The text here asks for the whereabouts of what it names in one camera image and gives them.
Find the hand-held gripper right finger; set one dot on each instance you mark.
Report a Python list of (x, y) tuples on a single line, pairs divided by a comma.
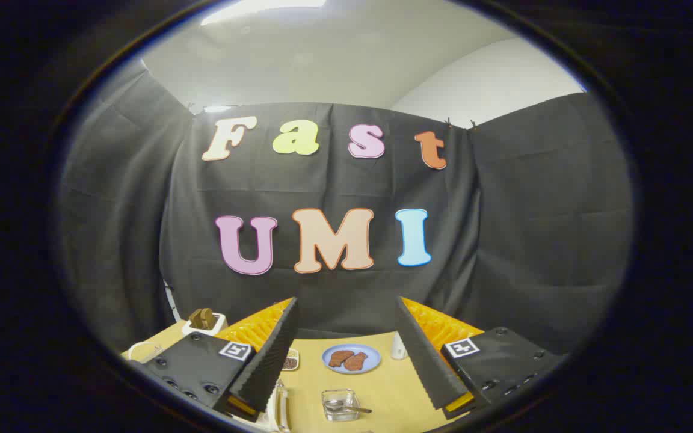
[(425, 355)]

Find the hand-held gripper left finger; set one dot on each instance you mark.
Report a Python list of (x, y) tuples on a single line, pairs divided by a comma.
[(274, 349)]

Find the white dish rack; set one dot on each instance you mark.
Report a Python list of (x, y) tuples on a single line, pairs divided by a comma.
[(277, 404)]

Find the metal spoon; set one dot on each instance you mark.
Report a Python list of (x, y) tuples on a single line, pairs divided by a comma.
[(355, 409)]

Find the small dish of dark beans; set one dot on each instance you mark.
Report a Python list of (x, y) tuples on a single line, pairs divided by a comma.
[(290, 362)]

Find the blue plate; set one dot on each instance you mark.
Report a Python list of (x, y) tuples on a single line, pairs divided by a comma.
[(372, 363)]

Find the small white shaker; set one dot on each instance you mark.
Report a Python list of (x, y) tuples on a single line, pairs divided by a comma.
[(399, 346)]

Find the white toaster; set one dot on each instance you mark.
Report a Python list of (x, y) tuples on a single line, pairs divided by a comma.
[(214, 325)]

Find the brown meat slice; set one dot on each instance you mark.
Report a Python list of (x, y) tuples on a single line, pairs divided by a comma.
[(356, 361), (340, 358)]

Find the brown toast slice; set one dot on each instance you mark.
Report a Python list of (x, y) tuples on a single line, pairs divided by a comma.
[(202, 317)]

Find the white cup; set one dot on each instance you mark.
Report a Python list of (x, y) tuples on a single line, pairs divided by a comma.
[(145, 350)]

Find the black backdrop cloth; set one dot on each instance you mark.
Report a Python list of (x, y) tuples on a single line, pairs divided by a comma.
[(322, 180)]

